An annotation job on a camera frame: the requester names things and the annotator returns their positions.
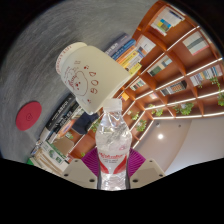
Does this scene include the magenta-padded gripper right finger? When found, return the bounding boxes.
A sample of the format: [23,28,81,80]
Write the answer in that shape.
[126,147,167,190]

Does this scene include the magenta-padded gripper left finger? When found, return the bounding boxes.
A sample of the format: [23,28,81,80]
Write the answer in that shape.
[61,147,101,190]

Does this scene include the clear plastic water bottle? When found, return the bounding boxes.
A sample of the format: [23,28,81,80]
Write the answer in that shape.
[95,98,133,192]

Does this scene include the dark chair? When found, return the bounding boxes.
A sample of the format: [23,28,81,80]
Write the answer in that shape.
[71,111,100,136]

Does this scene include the flat round red coaster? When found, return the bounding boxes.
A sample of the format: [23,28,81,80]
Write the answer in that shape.
[15,101,43,132]

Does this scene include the white printed paper cup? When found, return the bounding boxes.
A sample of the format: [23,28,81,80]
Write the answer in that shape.
[55,41,132,115]

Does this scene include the orange wooden shelf unit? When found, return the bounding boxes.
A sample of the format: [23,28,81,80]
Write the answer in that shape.
[69,0,224,161]

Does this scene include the colourful book stack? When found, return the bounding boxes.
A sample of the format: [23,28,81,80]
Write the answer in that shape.
[104,33,144,77]

